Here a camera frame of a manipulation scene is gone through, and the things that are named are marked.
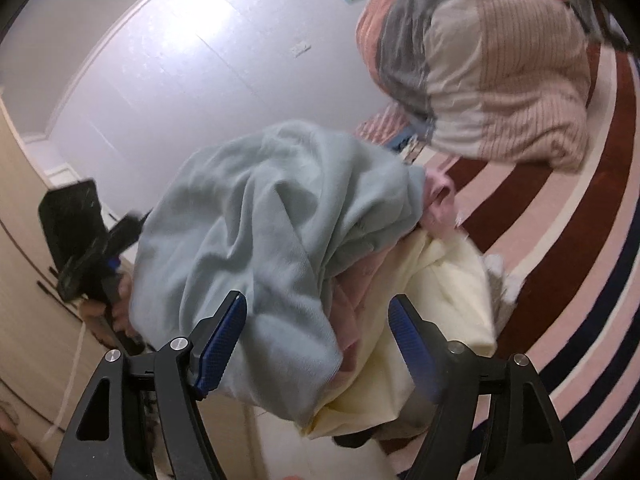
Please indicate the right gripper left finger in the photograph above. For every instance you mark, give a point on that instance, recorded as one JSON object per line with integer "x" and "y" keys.
{"x": 213, "y": 341}

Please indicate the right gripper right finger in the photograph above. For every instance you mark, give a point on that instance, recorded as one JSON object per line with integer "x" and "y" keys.
{"x": 424, "y": 348}

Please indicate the light blue fleece garment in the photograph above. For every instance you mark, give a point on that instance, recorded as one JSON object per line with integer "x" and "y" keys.
{"x": 274, "y": 215}

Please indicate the left hand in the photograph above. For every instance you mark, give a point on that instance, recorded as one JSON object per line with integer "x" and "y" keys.
{"x": 92, "y": 312}

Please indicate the cream yellow small garment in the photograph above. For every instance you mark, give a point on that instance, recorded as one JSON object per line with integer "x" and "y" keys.
{"x": 447, "y": 283}

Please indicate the wooden wardrobe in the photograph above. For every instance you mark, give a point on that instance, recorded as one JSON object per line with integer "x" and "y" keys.
{"x": 88, "y": 401}

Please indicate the striped bed blanket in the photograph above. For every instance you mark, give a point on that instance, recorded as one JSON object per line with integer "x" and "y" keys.
{"x": 572, "y": 240}

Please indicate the rolled pink grey duvet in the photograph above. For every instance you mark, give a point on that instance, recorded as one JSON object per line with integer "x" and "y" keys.
{"x": 496, "y": 80}

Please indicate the white wall socket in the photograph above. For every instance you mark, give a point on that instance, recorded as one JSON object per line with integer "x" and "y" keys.
{"x": 300, "y": 49}

